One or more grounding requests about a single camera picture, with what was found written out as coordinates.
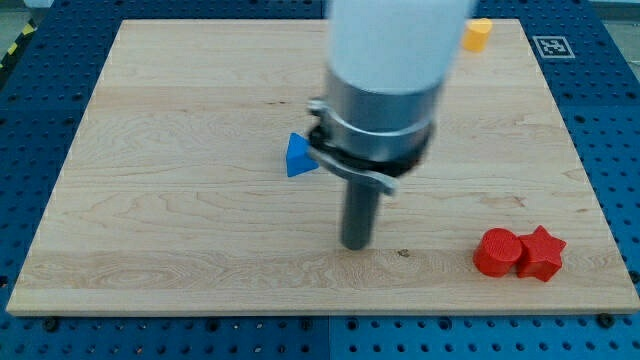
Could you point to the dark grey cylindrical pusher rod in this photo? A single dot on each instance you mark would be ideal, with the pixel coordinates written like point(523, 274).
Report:
point(359, 215)

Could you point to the blue triangle block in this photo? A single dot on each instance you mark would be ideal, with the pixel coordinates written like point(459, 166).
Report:
point(297, 160)

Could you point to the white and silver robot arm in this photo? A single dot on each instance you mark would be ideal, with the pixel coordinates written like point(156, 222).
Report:
point(386, 64)

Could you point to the red cylinder block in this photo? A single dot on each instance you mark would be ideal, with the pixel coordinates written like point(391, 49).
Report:
point(498, 251)

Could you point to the light wooden board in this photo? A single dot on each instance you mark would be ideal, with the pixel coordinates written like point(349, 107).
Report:
point(174, 199)

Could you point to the red star block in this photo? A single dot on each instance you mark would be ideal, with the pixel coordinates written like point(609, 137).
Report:
point(541, 256)

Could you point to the yellow block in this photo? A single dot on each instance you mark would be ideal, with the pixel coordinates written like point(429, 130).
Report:
point(476, 34)

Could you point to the white fiducial marker tag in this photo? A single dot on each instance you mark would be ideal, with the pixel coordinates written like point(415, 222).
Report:
point(553, 47)

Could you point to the yellow black hazard tape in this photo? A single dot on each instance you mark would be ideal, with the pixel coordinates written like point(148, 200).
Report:
point(18, 46)

